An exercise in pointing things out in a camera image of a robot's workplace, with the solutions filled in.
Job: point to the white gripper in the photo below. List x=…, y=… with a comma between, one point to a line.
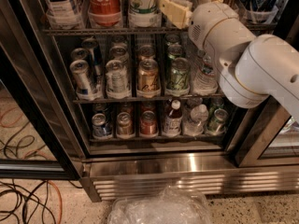
x=207, y=21

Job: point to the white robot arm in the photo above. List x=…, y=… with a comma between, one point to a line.
x=248, y=68

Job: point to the clear water bottle middle shelf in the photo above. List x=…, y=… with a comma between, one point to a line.
x=204, y=82

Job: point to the clear water bottle shelf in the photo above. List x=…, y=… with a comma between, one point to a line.
x=193, y=125
x=204, y=82

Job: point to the green can middle shelf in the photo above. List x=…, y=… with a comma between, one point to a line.
x=177, y=77

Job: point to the green can shelf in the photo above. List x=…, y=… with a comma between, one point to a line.
x=216, y=124
x=177, y=77

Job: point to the red coca-cola can top shelf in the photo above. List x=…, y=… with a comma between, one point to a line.
x=105, y=12

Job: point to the gold can middle shelf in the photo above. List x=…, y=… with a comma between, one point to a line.
x=148, y=74

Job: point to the gold can shelf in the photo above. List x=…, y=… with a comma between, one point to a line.
x=124, y=124
x=148, y=74

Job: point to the rear blue redbull can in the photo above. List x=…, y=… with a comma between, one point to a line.
x=91, y=45

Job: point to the clear water bottle bottom shelf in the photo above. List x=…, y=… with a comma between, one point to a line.
x=193, y=125

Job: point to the stainless steel display fridge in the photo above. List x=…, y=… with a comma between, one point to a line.
x=244, y=158

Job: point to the green can bottom shelf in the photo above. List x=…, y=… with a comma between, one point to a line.
x=216, y=124

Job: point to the copper can bottom shelf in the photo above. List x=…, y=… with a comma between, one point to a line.
x=148, y=123

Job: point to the front silver redbull can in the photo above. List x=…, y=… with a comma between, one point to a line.
x=81, y=72

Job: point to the gold can bottom shelf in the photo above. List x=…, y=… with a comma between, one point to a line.
x=124, y=124

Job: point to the blue silver can bottom shelf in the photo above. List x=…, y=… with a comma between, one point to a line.
x=101, y=127

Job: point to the open glass fridge door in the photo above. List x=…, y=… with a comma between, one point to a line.
x=30, y=147

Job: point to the red juice bottle white cap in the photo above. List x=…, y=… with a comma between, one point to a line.
x=172, y=119

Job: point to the clear plastic bag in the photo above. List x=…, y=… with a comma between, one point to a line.
x=171, y=206

